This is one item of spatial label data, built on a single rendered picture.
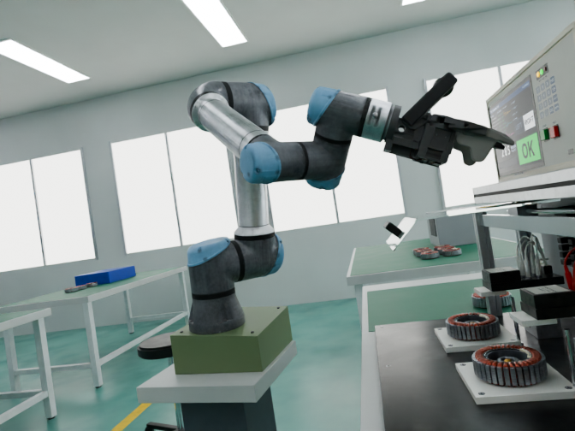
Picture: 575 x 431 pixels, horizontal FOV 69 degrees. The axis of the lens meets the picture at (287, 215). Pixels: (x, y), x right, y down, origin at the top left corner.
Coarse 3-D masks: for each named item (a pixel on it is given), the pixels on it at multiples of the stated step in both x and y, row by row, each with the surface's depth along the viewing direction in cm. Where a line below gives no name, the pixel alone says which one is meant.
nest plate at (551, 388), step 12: (468, 372) 75; (552, 372) 70; (468, 384) 70; (480, 384) 70; (492, 384) 69; (540, 384) 66; (552, 384) 66; (564, 384) 65; (480, 396) 65; (492, 396) 65; (504, 396) 64; (516, 396) 64; (528, 396) 64; (540, 396) 64; (552, 396) 63; (564, 396) 63
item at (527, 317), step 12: (528, 288) 73; (540, 288) 71; (552, 288) 70; (564, 288) 69; (528, 300) 70; (540, 300) 67; (552, 300) 67; (564, 300) 67; (516, 312) 73; (528, 312) 71; (540, 312) 67; (552, 312) 67; (564, 312) 67; (528, 324) 68; (540, 324) 68
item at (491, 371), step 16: (480, 352) 73; (496, 352) 74; (512, 352) 74; (528, 352) 70; (480, 368) 70; (496, 368) 67; (512, 368) 66; (528, 368) 66; (544, 368) 67; (496, 384) 68; (512, 384) 67; (528, 384) 66
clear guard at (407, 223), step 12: (492, 204) 103; (504, 204) 90; (516, 204) 82; (528, 204) 81; (408, 216) 108; (420, 216) 94; (432, 216) 85; (444, 216) 84; (408, 228) 86; (396, 240) 90
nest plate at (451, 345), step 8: (440, 328) 103; (504, 328) 96; (440, 336) 97; (448, 336) 96; (496, 336) 91; (504, 336) 91; (512, 336) 90; (448, 344) 91; (456, 344) 90; (464, 344) 90; (472, 344) 89; (480, 344) 88; (488, 344) 88; (496, 344) 87; (504, 344) 87; (512, 344) 87; (520, 344) 86; (448, 352) 89
